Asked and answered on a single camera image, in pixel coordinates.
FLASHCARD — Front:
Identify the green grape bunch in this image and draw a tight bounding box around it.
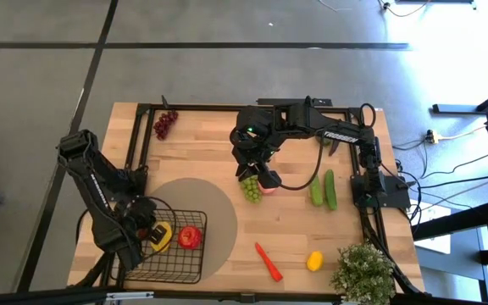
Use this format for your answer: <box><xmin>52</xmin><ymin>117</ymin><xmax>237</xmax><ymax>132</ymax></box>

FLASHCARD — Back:
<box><xmin>239</xmin><ymin>175</ymin><xmax>264</xmax><ymax>204</ymax></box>

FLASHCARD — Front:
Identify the silver bracket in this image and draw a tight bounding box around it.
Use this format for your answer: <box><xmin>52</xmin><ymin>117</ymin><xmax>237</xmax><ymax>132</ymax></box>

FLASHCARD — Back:
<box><xmin>106</xmin><ymin>291</ymin><xmax>154</xmax><ymax>302</ymax></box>

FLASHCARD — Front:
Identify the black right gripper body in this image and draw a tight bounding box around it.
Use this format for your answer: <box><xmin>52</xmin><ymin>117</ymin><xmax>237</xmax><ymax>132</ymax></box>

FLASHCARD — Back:
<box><xmin>230</xmin><ymin>135</ymin><xmax>277</xmax><ymax>170</ymax></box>

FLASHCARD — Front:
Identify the red apple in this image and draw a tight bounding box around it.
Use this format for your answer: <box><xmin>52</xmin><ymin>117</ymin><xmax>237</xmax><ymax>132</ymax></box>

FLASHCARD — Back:
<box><xmin>177</xmin><ymin>225</ymin><xmax>203</xmax><ymax>250</ymax></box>

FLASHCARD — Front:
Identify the white sheet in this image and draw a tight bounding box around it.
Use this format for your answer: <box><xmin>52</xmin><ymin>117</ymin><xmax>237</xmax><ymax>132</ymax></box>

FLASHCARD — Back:
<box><xmin>413</xmin><ymin>209</ymin><xmax>452</xmax><ymax>255</ymax></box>

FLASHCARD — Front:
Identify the round grey placemat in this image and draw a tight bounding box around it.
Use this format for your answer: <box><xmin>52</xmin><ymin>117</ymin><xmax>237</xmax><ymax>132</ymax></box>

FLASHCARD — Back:
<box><xmin>144</xmin><ymin>177</ymin><xmax>240</xmax><ymax>280</ymax></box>

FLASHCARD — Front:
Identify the yellow lemon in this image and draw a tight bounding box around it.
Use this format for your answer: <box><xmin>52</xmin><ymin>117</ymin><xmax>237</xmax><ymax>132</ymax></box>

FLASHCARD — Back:
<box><xmin>306</xmin><ymin>250</ymin><xmax>324</xmax><ymax>273</ymax></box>

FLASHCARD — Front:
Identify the thin black cable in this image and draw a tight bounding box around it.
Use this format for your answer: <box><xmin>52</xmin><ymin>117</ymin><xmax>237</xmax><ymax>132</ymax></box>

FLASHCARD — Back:
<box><xmin>377</xmin><ymin>0</ymin><xmax>431</xmax><ymax>18</ymax></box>

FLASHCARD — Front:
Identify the pale yellow floor cable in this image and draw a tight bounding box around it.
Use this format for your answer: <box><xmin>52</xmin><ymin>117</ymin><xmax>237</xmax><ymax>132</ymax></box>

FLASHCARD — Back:
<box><xmin>436</xmin><ymin>124</ymin><xmax>488</xmax><ymax>141</ymax></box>

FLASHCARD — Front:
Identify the red grape bunch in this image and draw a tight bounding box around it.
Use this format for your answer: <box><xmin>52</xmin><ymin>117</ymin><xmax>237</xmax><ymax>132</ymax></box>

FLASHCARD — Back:
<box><xmin>153</xmin><ymin>109</ymin><xmax>180</xmax><ymax>141</ymax></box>

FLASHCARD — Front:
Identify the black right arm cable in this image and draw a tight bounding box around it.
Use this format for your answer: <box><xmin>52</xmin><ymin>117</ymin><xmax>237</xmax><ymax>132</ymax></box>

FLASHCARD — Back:
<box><xmin>280</xmin><ymin>103</ymin><xmax>377</xmax><ymax>191</ymax></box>

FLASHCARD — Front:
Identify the black floor cable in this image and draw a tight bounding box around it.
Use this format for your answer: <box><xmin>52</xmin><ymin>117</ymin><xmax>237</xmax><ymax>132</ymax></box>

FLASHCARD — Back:
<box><xmin>391</xmin><ymin>139</ymin><xmax>488</xmax><ymax>191</ymax></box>

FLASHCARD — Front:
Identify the black metal table frame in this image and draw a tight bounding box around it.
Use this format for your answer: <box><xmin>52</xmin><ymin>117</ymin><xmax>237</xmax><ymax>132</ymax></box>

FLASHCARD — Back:
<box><xmin>68</xmin><ymin>103</ymin><xmax>425</xmax><ymax>297</ymax></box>

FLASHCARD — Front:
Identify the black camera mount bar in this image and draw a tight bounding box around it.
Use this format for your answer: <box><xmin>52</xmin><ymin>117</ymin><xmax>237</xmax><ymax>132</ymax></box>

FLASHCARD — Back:
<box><xmin>256</xmin><ymin>96</ymin><xmax>334</xmax><ymax>108</ymax></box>

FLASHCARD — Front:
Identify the light green cucumber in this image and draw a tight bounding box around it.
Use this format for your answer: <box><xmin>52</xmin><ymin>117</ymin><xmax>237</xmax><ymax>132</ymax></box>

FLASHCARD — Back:
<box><xmin>308</xmin><ymin>175</ymin><xmax>324</xmax><ymax>208</ymax></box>

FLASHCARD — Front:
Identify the black wire basket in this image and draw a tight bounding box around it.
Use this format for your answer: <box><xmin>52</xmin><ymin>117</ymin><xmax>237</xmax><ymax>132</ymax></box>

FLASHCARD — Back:
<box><xmin>110</xmin><ymin>208</ymin><xmax>208</xmax><ymax>284</ymax></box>

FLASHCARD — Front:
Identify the pink peach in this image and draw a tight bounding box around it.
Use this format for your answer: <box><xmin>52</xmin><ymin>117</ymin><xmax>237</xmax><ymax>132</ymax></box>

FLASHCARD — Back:
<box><xmin>257</xmin><ymin>181</ymin><xmax>277</xmax><ymax>196</ymax></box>

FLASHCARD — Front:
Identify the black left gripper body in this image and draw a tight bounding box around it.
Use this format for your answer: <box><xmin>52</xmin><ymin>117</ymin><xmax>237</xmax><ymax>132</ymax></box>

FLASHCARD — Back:
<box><xmin>119</xmin><ymin>197</ymin><xmax>158</xmax><ymax>238</ymax></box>

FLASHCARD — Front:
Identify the black floor stand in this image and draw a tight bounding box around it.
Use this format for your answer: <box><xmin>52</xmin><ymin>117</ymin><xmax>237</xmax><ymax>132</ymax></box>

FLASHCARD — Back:
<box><xmin>432</xmin><ymin>80</ymin><xmax>488</xmax><ymax>115</ymax></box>

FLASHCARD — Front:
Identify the blue grey panel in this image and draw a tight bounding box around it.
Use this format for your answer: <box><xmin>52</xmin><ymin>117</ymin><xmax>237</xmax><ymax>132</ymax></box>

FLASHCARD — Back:
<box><xmin>417</xmin><ymin>228</ymin><xmax>486</xmax><ymax>280</ymax></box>

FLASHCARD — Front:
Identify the black crossbeam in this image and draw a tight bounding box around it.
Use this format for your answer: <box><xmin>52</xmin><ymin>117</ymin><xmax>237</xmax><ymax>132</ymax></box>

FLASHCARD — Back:
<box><xmin>0</xmin><ymin>286</ymin><xmax>488</xmax><ymax>305</ymax></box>

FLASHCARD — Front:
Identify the orange carrot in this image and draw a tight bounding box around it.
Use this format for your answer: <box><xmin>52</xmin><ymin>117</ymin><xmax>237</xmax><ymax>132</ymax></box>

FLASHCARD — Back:
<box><xmin>254</xmin><ymin>241</ymin><xmax>284</xmax><ymax>283</ymax></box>

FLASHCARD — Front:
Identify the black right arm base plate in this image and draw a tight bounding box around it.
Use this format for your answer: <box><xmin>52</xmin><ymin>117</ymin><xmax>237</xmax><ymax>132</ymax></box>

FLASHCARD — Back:
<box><xmin>351</xmin><ymin>174</ymin><xmax>412</xmax><ymax>209</ymax></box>

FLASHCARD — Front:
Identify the potted green white plant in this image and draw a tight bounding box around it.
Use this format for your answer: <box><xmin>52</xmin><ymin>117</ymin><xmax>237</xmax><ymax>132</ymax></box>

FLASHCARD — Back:
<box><xmin>330</xmin><ymin>241</ymin><xmax>397</xmax><ymax>305</ymax></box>

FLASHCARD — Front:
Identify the dark green cucumber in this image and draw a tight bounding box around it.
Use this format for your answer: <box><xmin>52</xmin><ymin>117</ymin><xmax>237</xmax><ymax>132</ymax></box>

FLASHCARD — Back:
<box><xmin>324</xmin><ymin>169</ymin><xmax>338</xmax><ymax>212</ymax></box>

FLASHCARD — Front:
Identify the black diagonal beam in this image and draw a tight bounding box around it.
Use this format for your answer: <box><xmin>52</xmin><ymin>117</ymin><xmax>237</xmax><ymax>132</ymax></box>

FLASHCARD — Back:
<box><xmin>411</xmin><ymin>198</ymin><xmax>488</xmax><ymax>241</ymax></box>

